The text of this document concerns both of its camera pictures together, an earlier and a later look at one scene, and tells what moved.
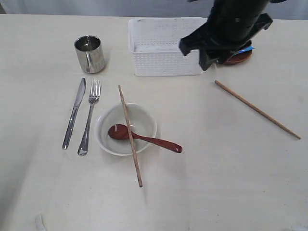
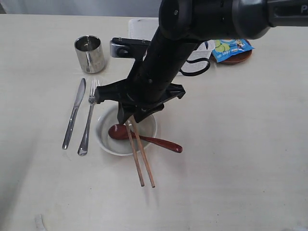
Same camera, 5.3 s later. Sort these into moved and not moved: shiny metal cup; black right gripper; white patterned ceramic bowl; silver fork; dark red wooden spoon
Moved: black right gripper
Not moved: dark red wooden spoon; shiny metal cup; white patterned ceramic bowl; silver fork
